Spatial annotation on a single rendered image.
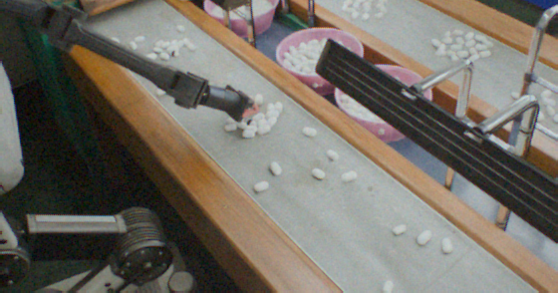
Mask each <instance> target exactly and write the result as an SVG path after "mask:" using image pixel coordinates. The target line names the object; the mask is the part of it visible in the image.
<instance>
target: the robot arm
mask: <svg viewBox="0 0 558 293"><path fill-rule="evenodd" d="M0 13H1V14H5V15H7V16H11V17H17V18H19V19H22V20H23V22H22V23H25V24H27V25H29V26H30V27H31V28H33V29H36V30H38V31H40V32H42V33H43V34H45V35H47V36H48V40H47V43H49V44H53V45H54V46H56V47H58V48H60V49H61V50H63V51H64V52H66V51H67V52H72V51H73V50H74V47H75V45H78V46H82V47H83V48H87V49H89V50H90V51H92V52H94V53H96V54H98V55H99V56H103V57H105V58H106V59H108V60H110V61H112V62H114V63H115V64H117V65H121V66H122V67H124V68H126V69H128V70H130V71H131V72H133V73H135V74H139V75H140V76H142V77H144V78H146V79H148V80H149V81H150V82H151V83H153V84H155V85H156V86H157V87H158V88H159V89H160V90H162V91H164V92H166V95H170V96H171V97H173V98H174V104H175V105H177V106H179V107H183V108H186V109H189V110H190V108H193V109H196V108H197V107H198V105H200V106H203V107H209V108H213V109H217V110H219V111H223V112H226V113H227V114H228V115H229V116H230V117H231V118H232V119H233V120H235V121H236V122H239V123H241V122H242V121H243V119H244V118H246V117H248V116H251V115H254V114H257V113H258V111H259V108H258V106H257V105H256V104H255V102H254V101H253V100H252V99H251V98H250V97H249V96H248V95H246V94H245V93H244V92H242V91H238V92H237V91H236V90H235V89H234V88H233V87H231V85H229V84H228V85H227V86H226V88H225V89H222V88H218V87H216V86H213V85H210V84H208V81H209V80H207V79H205V78H204V77H202V76H200V75H198V74H195V73H193V72H191V71H189V70H187V72H186V71H184V70H181V69H179V68H177V67H174V66H171V65H166V64H163V63H161V62H159V61H156V60H152V59H151V58H149V57H147V56H145V55H143V54H142V53H140V52H138V51H134V50H133V49H131V48H129V47H127V46H125V45H124V44H122V43H118V42H116V41H115V40H113V39H111V38H109V37H108V36H106V35H105V36H104V35H102V34H100V33H99V32H97V31H96V30H94V29H93V28H91V27H90V26H88V25H87V23H86V22H85V21H86V19H87V15H88V14H87V13H86V12H84V11H80V10H79V9H77V8H75V7H74V6H72V5H67V4H65V3H63V4H62V6H61V7H57V6H55V5H53V4H52V3H50V2H48V1H44V0H0ZM50 20H51V21H50ZM252 107H254V108H253V109H249V108H252Z"/></svg>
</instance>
